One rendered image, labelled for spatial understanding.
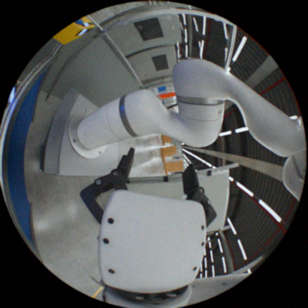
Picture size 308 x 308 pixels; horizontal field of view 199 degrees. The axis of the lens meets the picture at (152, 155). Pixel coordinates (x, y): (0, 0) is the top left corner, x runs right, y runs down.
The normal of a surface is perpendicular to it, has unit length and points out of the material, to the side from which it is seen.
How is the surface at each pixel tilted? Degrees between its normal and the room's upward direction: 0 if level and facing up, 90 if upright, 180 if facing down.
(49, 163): 0
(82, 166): 1
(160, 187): 90
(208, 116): 95
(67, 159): 1
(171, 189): 90
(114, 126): 90
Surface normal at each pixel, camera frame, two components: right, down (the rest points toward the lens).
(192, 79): -0.66, 0.61
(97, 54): 0.11, 0.99
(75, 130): 0.95, -0.13
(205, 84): -0.42, 0.83
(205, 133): -0.19, 0.74
